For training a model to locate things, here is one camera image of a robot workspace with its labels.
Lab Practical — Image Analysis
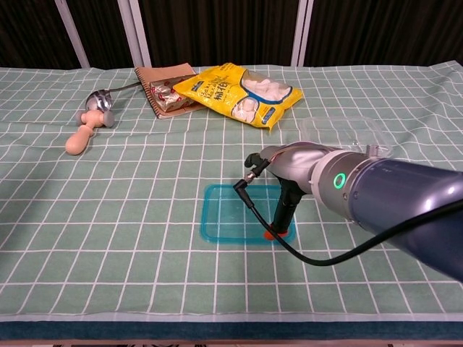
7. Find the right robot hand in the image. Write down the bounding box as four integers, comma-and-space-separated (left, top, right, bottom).
244, 142, 336, 241

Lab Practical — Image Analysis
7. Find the blue plastic lid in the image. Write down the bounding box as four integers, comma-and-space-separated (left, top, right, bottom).
200, 184, 297, 246

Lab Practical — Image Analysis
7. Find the clear plastic container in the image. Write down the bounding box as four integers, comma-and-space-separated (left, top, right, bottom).
298, 116, 395, 160

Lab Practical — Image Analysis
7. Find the yellow marshmallow bag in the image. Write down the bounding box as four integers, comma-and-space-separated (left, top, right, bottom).
172, 62, 305, 131

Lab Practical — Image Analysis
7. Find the silver red snack packet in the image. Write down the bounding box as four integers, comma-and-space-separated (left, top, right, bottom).
148, 74, 198, 111

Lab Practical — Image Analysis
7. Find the black pleated curtain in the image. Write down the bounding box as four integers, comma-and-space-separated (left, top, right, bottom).
0, 0, 463, 69

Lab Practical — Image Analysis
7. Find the dark teal under cloth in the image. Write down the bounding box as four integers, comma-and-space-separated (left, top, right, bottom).
0, 320, 463, 341

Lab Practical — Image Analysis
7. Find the green checked tablecloth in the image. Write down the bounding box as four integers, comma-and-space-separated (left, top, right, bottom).
0, 64, 463, 323

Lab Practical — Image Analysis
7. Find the metal soup ladle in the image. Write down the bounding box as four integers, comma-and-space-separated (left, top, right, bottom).
85, 81, 141, 113

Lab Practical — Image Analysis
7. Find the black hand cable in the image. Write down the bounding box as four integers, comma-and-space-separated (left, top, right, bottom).
233, 158, 463, 267

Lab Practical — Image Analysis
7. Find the wide white frame post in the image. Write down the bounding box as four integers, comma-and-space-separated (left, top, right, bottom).
117, 0, 152, 68

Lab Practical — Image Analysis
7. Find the slanted white frame post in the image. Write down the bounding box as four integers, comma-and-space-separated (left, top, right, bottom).
54, 0, 90, 69

